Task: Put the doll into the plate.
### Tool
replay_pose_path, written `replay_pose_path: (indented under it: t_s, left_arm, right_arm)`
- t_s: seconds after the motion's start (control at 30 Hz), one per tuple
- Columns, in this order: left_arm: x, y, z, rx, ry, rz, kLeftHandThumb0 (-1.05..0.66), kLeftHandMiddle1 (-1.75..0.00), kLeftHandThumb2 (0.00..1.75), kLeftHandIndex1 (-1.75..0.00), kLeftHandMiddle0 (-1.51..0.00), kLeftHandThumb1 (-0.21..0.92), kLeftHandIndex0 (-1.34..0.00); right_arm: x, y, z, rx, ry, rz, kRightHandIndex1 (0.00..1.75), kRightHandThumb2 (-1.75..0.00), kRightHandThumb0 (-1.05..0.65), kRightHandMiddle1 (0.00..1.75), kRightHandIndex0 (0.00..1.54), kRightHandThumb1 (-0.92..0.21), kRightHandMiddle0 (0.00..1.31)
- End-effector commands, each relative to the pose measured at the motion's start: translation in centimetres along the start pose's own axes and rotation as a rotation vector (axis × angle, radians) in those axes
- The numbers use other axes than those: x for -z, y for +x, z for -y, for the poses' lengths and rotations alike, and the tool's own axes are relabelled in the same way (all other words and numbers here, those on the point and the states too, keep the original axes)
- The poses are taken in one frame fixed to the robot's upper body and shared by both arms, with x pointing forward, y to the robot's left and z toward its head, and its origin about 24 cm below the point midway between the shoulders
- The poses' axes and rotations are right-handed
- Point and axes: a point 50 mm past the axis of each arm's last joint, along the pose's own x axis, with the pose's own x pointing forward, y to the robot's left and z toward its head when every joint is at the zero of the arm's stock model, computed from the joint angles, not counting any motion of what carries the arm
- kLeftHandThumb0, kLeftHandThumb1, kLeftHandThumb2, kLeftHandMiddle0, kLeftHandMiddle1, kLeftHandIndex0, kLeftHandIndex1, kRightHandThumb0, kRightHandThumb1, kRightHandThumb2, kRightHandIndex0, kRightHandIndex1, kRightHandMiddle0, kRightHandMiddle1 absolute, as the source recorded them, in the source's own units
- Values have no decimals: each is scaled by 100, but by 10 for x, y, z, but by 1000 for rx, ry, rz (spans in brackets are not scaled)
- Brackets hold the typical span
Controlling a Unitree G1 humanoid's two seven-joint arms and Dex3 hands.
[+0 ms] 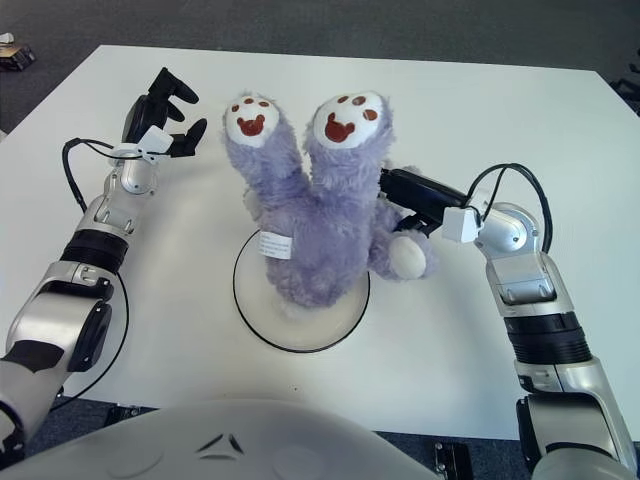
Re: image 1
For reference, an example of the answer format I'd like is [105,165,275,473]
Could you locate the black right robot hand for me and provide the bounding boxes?
[378,168,494,245]

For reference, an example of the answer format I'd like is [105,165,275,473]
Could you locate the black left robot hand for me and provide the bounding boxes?
[121,67,209,166]

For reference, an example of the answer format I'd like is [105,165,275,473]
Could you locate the purple plush doll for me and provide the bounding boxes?
[221,89,437,309]

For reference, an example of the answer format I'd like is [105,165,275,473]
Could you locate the white plate with black rim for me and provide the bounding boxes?
[232,232,372,355]

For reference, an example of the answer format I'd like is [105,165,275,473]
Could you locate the dark cardboard box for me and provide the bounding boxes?
[0,43,37,70]

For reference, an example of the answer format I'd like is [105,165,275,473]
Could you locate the black chair base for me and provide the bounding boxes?
[610,77,640,109]

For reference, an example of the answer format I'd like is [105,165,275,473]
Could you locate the grey robot torso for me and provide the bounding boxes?
[0,398,441,480]

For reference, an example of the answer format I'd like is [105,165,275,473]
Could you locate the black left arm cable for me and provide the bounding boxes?
[49,137,131,411]

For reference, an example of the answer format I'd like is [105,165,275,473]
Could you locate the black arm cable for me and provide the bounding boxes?
[49,137,131,411]
[467,163,555,256]

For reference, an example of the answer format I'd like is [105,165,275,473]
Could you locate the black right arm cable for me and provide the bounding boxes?
[467,163,555,256]

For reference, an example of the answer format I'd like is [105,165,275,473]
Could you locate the black table leg bracket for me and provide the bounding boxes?
[105,403,156,426]
[433,439,474,480]

